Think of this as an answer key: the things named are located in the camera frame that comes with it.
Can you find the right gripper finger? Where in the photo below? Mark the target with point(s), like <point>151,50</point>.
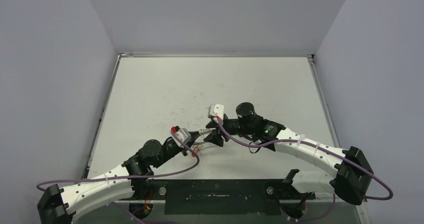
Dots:
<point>213,124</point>
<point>217,140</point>

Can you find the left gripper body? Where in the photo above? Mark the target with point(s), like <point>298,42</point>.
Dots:
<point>170,152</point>

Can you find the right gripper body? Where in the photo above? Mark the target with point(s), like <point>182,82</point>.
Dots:
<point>221,131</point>

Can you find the metal key organizer disc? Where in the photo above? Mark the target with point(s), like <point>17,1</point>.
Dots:
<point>199,142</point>

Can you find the red tagged key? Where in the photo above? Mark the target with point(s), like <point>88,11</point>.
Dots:
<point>195,151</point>

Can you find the black tagged key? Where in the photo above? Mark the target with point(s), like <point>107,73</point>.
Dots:
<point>252,147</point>

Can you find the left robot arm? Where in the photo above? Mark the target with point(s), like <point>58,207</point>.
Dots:
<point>130,178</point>

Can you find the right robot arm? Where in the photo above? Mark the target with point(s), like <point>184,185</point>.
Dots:
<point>344,172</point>

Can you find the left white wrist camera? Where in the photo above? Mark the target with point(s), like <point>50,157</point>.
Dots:
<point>181,136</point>

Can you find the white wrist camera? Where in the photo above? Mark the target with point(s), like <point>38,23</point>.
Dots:
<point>216,111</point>
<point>181,136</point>

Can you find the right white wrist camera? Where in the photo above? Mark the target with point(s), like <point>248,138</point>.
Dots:
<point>216,111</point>

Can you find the aluminium frame rail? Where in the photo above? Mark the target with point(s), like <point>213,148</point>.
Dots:
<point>93,194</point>

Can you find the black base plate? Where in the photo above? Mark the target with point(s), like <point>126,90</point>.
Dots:
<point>220,196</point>

